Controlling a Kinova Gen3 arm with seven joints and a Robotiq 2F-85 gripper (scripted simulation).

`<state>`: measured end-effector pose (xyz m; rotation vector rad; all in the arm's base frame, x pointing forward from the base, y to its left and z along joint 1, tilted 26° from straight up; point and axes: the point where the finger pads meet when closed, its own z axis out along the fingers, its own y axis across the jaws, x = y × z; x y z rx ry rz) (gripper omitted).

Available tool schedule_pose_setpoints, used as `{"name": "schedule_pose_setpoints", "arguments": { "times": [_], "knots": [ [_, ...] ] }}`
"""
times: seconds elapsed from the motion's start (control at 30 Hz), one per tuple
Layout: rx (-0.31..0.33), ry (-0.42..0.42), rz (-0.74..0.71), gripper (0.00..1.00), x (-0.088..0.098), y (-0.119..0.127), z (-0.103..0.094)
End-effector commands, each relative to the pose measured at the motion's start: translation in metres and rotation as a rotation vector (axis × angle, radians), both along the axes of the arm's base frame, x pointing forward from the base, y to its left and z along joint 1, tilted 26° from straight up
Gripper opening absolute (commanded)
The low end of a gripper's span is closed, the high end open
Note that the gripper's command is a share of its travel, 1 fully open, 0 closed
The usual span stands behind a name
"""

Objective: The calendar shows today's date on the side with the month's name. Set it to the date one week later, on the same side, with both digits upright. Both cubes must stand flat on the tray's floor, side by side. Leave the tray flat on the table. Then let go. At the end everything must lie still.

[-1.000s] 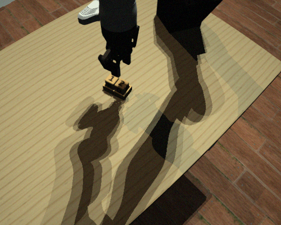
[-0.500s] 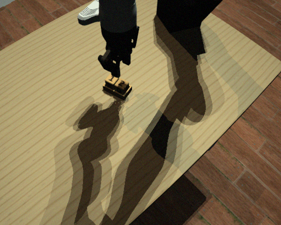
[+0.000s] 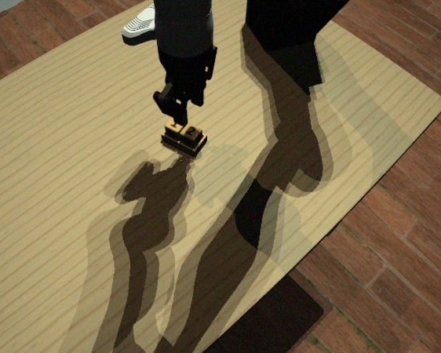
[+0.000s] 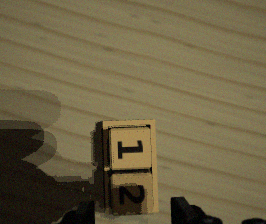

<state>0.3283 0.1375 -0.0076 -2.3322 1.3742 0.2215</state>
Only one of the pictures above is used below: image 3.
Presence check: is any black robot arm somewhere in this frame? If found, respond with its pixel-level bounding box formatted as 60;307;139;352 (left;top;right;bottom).
122;0;213;57

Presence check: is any tan cube with black number 1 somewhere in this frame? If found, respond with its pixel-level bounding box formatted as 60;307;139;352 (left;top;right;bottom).
165;117;185;141

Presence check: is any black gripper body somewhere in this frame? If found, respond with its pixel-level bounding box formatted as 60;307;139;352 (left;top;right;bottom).
157;43;213;93

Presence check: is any tan shallow rectangular tray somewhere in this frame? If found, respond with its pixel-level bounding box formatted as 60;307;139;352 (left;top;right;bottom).
161;130;207;156

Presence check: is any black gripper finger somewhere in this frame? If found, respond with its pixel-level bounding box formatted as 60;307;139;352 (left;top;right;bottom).
191;45;217;107
153;75;195;126

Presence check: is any tan wooden cube with black digit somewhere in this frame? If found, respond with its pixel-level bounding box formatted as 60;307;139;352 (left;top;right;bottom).
180;122;202;149

